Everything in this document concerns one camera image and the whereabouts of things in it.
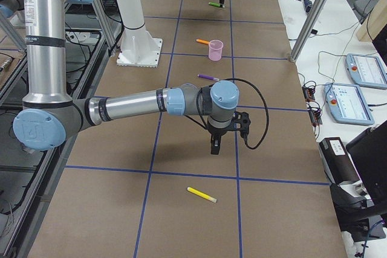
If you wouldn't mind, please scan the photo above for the black label printer box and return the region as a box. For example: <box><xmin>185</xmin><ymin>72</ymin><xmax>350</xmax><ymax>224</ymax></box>
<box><xmin>319</xmin><ymin>137</ymin><xmax>360</xmax><ymax>185</ymax></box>

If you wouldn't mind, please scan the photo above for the far teach pendant tablet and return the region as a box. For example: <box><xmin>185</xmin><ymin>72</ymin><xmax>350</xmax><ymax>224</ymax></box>
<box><xmin>345</xmin><ymin>54</ymin><xmax>386</xmax><ymax>89</ymax></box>

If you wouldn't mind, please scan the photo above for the orange marker pen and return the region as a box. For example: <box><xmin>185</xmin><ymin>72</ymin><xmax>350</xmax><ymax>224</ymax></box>
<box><xmin>196</xmin><ymin>39</ymin><xmax>209</xmax><ymax>45</ymax></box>

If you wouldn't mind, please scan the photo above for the aluminium frame post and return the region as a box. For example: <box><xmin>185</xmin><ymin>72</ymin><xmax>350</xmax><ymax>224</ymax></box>
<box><xmin>289</xmin><ymin>0</ymin><xmax>327</xmax><ymax>63</ymax></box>

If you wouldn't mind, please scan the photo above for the purple marker pen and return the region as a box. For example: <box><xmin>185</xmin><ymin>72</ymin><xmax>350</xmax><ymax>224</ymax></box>
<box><xmin>197</xmin><ymin>74</ymin><xmax>220</xmax><ymax>82</ymax></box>

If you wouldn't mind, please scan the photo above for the black camera cable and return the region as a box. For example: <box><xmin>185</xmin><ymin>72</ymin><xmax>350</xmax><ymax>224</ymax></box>
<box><xmin>224</xmin><ymin>78</ymin><xmax>270</xmax><ymax>150</ymax></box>

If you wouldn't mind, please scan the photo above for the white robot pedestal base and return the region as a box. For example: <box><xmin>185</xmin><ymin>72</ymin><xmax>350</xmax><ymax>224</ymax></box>
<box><xmin>117</xmin><ymin>0</ymin><xmax>163</xmax><ymax>68</ymax></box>

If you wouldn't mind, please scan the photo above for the yellow marker pen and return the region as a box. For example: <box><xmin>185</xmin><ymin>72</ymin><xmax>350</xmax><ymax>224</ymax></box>
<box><xmin>187</xmin><ymin>187</ymin><xmax>217</xmax><ymax>203</ymax></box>

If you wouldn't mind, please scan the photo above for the green marker pen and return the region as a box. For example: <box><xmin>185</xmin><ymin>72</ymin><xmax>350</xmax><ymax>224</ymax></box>
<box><xmin>208</xmin><ymin>2</ymin><xmax>226</xmax><ymax>8</ymax></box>

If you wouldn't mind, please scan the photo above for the teach pendant tablet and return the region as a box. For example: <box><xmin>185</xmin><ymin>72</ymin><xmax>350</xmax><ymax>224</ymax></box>
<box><xmin>345</xmin><ymin>54</ymin><xmax>386</xmax><ymax>89</ymax></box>
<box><xmin>324</xmin><ymin>83</ymin><xmax>374</xmax><ymax>126</ymax></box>

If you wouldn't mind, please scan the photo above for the near teach pendant tablet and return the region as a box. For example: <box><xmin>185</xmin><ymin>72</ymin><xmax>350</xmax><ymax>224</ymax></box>
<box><xmin>324</xmin><ymin>83</ymin><xmax>374</xmax><ymax>126</ymax></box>

